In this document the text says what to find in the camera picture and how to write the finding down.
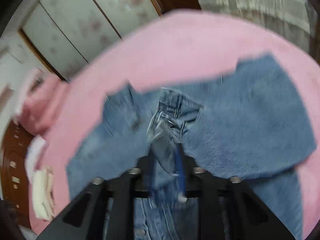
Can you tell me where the floral sliding wardrobe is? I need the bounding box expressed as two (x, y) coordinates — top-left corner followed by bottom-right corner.
(21, 0), (161, 80)

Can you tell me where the grey beige curtain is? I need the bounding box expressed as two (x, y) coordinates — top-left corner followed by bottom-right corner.
(198, 0), (317, 53)

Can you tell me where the folded cream clothes stack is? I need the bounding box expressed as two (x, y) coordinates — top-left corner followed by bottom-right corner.
(32, 166), (54, 222)

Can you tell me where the blue denim jacket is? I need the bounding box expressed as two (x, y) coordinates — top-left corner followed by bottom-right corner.
(66, 55), (316, 239)

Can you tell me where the brown wooden headboard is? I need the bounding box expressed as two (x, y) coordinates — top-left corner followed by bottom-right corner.
(1, 121), (34, 228)

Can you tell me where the pink bed blanket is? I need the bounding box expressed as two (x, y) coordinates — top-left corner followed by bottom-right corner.
(39, 10), (319, 239)

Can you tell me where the pink white pillow on quilt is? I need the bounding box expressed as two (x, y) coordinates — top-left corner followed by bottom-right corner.
(12, 68), (44, 125)

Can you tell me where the folded pink quilt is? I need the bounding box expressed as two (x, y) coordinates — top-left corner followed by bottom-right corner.
(18, 74), (69, 136)

